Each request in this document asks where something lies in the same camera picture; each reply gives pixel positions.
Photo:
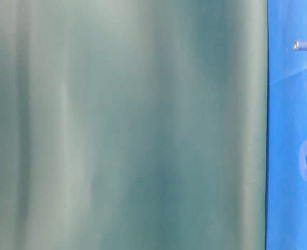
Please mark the grey-green blurred foreground panel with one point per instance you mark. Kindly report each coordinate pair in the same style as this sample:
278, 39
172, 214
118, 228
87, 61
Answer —
133, 124

